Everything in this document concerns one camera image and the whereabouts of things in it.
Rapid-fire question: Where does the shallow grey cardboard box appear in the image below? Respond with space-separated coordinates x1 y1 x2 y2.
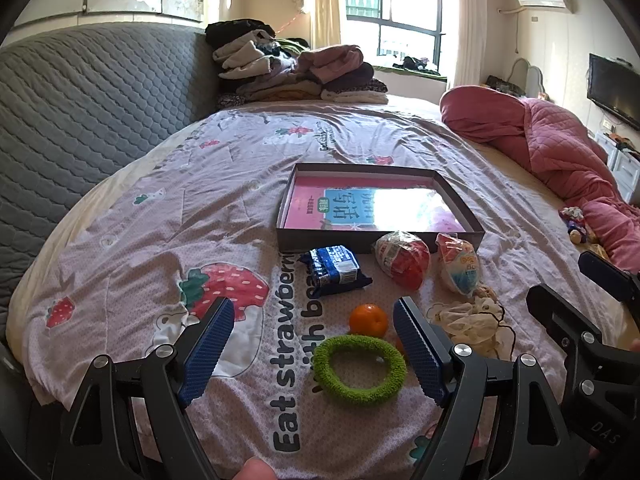
275 162 486 252

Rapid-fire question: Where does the red cord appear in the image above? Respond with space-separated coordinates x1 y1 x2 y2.
274 12 307 36

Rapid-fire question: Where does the window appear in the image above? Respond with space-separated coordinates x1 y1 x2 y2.
344 0 447 78

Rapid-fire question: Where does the pink quilt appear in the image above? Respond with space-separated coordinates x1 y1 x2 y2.
440 86 640 271

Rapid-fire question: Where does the beige mesh drawstring pouch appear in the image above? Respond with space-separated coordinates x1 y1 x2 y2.
430 296 516 361

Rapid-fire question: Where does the pink book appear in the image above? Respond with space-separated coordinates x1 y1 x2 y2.
284 172 468 233

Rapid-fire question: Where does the white drawer cabinet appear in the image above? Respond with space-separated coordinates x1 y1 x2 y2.
595 130 640 193

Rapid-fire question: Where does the green fuzzy hair ring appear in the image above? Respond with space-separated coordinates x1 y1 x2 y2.
312 334 408 403

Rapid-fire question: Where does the grey quilted headboard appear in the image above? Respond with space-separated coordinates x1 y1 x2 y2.
0 24 221 311

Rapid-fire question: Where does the white framed vanity mirror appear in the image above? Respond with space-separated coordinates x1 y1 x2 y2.
507 57 546 98

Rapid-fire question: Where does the beige curtain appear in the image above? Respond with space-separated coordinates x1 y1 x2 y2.
447 0 506 91
297 0 343 53

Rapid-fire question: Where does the blue snack packet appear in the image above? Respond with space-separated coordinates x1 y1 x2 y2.
300 245 373 297

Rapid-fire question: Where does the person's left hand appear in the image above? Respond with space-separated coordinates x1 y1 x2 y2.
239 456 276 480

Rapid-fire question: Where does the red white egg snack packet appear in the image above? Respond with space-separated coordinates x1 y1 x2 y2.
435 232 480 295
372 231 431 291

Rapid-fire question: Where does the cluttered dressing table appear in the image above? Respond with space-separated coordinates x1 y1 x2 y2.
482 75 543 98

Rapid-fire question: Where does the green window seat mat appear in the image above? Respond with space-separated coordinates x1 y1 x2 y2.
372 62 448 81

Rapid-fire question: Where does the white air conditioner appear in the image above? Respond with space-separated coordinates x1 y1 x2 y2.
516 0 574 15

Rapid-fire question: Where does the black television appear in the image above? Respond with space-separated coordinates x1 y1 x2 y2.
587 52 640 131

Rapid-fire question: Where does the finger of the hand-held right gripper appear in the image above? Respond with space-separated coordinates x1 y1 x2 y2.
526 284 603 361
578 251 640 306

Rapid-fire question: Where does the pile of folded clothes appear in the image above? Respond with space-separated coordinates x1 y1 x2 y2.
205 19 390 110

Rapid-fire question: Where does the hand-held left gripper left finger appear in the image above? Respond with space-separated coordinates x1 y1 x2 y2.
52 296 236 480

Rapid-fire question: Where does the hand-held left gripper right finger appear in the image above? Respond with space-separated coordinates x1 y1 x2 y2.
391 296 576 480

